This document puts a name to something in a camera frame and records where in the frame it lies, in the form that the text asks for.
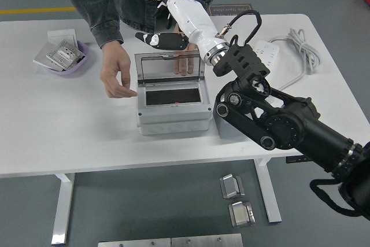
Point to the grey metal floor plate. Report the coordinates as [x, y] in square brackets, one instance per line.
[206, 241]
[133, 243]

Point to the silver metal bracket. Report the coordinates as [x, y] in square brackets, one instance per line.
[231, 186]
[241, 215]

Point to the grey electrical box with lid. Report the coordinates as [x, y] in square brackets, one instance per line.
[173, 118]

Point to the grey cube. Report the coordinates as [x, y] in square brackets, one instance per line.
[224, 129]

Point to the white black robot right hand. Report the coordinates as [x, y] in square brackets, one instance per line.
[190, 18]

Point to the white power strip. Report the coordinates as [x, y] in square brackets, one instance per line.
[270, 53]

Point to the purple plastic tray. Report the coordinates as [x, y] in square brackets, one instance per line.
[73, 70]

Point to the white flat wall plate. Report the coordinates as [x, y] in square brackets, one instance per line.
[40, 59]

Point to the white square switch plate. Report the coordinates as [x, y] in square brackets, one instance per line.
[62, 35]

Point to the person's right forearm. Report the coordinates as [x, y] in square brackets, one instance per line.
[92, 7]

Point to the black table control panel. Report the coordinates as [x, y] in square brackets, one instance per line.
[297, 159]

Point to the dark floor sign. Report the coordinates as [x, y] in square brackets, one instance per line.
[231, 10]

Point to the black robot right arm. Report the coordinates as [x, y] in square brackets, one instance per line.
[289, 131]

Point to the person's right hand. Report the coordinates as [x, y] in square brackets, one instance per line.
[115, 67]

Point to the person's left hand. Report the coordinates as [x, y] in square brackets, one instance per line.
[182, 66]

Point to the white socket panel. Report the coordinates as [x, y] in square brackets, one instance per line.
[63, 54]

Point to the yellow floor tape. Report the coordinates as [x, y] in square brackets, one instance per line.
[34, 10]

